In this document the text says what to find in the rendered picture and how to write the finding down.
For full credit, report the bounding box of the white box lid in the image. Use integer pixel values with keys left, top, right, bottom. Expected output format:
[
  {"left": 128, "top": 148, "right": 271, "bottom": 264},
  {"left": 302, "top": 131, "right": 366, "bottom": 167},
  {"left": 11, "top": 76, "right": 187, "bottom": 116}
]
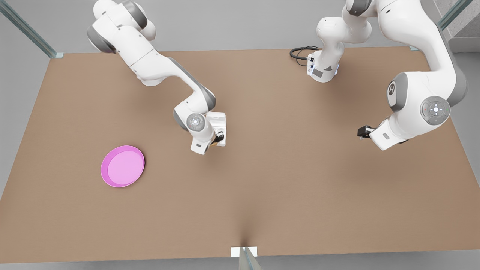
[{"left": 206, "top": 111, "right": 227, "bottom": 131}]

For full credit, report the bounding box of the pink round plate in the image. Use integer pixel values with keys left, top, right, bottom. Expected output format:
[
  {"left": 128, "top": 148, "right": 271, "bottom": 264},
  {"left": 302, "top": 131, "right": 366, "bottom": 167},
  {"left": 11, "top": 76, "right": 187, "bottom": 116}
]
[{"left": 100, "top": 145, "right": 145, "bottom": 188}]

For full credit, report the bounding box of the black cable loop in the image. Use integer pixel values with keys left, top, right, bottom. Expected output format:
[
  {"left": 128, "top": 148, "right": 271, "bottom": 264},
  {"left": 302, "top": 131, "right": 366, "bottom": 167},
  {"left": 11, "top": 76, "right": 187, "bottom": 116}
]
[{"left": 289, "top": 46, "right": 320, "bottom": 67}]

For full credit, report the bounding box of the silver frame post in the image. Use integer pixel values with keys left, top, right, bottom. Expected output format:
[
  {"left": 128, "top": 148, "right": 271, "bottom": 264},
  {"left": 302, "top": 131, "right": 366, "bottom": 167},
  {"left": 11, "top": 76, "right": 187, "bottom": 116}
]
[
  {"left": 231, "top": 246, "right": 263, "bottom": 270},
  {"left": 0, "top": 0, "right": 64, "bottom": 59},
  {"left": 409, "top": 0, "right": 474, "bottom": 51}
]

